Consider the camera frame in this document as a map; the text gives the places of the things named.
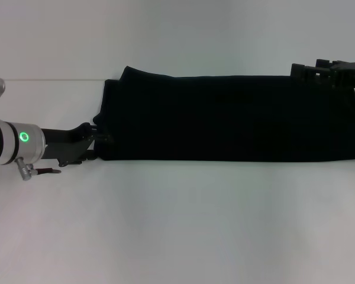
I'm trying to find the black t-shirt with FREE print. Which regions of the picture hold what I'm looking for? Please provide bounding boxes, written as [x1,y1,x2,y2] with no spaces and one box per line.
[92,65,355,162]

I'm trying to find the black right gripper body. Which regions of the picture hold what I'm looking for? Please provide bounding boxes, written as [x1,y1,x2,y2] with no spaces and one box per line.
[330,60,355,90]

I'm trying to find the left arm cable with connectors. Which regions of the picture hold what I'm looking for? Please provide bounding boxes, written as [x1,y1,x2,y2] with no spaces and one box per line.
[16,158,62,182]

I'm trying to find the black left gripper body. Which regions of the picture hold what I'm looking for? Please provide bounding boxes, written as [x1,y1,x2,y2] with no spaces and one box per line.
[40,122,98,167]

